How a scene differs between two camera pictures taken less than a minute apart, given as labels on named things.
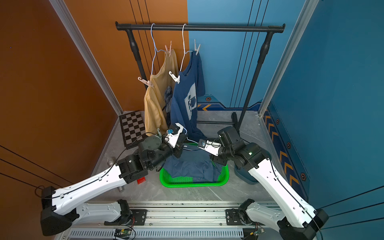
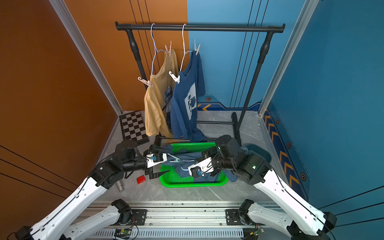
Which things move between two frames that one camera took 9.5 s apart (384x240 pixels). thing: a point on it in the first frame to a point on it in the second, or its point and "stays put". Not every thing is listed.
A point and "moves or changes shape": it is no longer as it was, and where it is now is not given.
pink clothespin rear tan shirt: x=168 y=51 stays put
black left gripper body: x=175 y=151 to x=145 y=159
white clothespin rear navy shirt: x=196 y=49 stays put
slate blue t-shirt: x=194 y=162 moves or changes shape
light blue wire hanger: x=190 y=140 to x=177 y=160
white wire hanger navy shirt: x=184 y=51 stays put
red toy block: x=141 y=180 stays put
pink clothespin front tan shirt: x=145 y=82 stays put
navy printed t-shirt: x=184 y=97 stays put
